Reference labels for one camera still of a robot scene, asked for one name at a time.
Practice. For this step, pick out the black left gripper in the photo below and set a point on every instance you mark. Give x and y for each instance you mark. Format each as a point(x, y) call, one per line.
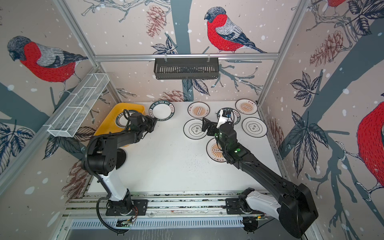
point(152, 122)

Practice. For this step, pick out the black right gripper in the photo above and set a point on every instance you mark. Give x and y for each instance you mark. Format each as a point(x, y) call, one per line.
point(210, 124)

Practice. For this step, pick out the white black pattern plate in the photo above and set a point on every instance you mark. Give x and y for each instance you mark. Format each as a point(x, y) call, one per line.
point(254, 127)
point(193, 129)

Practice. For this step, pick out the green rimmed lettered plate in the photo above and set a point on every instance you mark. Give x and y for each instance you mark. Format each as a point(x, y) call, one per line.
point(162, 110)

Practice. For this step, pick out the orange sunburst plate front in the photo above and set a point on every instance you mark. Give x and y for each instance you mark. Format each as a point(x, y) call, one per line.
point(214, 151)

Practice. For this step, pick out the orange sunburst plate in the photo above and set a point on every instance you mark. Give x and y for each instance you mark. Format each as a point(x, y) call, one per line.
point(198, 110)
point(214, 151)

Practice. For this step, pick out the green red rimmed plate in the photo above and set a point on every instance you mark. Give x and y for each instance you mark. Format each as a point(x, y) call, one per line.
point(121, 121)

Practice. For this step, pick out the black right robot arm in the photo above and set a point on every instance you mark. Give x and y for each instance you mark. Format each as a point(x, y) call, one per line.
point(293, 205)

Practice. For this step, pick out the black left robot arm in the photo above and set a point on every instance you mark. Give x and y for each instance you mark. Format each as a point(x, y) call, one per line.
point(105, 154)

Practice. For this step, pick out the yellow plastic bin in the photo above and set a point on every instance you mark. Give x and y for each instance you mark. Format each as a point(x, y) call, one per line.
point(109, 126)

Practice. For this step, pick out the green rimmed plate right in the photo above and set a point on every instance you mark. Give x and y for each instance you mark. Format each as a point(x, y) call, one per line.
point(235, 116)

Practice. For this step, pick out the orange sunburst plate corner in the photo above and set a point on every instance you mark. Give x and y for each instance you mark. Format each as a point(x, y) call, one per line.
point(246, 106)

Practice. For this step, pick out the black round plate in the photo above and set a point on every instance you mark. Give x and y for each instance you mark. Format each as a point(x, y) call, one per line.
point(121, 158)

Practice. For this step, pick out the black hanging basket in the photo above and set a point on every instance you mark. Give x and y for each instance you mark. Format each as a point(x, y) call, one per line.
point(186, 69)

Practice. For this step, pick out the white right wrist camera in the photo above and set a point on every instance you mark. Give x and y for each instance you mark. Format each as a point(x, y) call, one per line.
point(225, 115)

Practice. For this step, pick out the horizontal aluminium frame bar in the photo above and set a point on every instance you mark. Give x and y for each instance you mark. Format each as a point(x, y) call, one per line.
point(148, 58)

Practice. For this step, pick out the white wire basket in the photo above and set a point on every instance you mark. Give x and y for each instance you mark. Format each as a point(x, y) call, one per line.
point(80, 103)

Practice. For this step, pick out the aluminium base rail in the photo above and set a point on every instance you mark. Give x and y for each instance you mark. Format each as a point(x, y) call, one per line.
point(180, 211)

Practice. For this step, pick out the aluminium frame post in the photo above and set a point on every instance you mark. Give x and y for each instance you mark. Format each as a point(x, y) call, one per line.
point(72, 23)

